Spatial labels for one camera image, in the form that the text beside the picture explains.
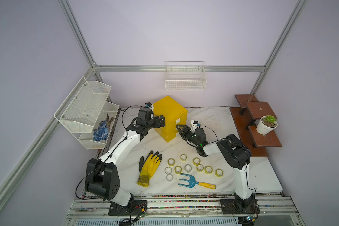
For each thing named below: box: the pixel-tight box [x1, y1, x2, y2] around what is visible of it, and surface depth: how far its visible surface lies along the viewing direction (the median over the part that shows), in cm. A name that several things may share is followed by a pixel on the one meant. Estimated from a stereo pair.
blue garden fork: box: [177, 173, 217, 190], surface depth 83 cm
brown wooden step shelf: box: [229, 94, 282, 158], surface depth 92 cm
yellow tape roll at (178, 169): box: [174, 165, 183, 175], surface depth 88 cm
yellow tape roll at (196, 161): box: [192, 157, 201, 166], surface depth 92 cm
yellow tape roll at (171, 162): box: [167, 158, 176, 167], surface depth 92 cm
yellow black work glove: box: [136, 150, 163, 188], surface depth 88 cm
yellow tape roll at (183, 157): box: [180, 153, 188, 162], surface depth 94 cm
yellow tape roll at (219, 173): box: [214, 168, 224, 178], surface depth 87 cm
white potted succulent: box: [256, 114, 279, 138], surface depth 82 cm
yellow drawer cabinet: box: [153, 95, 188, 143], surface depth 91 cm
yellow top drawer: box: [169, 114, 188, 128], surface depth 90 cm
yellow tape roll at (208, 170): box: [204, 165, 213, 175], surface depth 88 cm
